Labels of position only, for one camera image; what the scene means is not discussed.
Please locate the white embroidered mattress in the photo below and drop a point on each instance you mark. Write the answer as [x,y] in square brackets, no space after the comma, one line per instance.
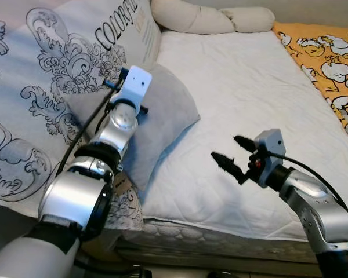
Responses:
[220,243]

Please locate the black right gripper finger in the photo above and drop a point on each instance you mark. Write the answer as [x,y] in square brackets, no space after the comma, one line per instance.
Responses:
[229,167]
[245,143]

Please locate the brown cardboard tag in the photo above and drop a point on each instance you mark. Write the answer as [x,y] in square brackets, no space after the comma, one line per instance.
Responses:
[120,184]

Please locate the cream knotted bolster pillow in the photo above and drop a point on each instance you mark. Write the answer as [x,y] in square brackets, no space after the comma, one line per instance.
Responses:
[191,17]

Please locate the grey robot left foot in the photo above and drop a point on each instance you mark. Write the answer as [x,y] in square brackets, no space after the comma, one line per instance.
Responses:
[140,272]

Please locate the grey pillow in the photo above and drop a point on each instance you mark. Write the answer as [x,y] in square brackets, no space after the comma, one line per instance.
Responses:
[162,110]

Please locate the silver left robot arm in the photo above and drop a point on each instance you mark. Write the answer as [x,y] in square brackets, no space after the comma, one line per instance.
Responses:
[75,197]

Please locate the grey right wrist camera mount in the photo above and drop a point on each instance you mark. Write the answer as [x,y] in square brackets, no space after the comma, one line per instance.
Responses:
[271,147]

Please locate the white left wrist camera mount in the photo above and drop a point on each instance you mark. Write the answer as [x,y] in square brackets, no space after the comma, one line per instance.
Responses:
[136,84]

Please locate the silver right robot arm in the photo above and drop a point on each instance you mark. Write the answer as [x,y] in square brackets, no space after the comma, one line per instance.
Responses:
[313,202]

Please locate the white quilted mattress pad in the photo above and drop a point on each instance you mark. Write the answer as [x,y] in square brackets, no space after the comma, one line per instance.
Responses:
[238,87]

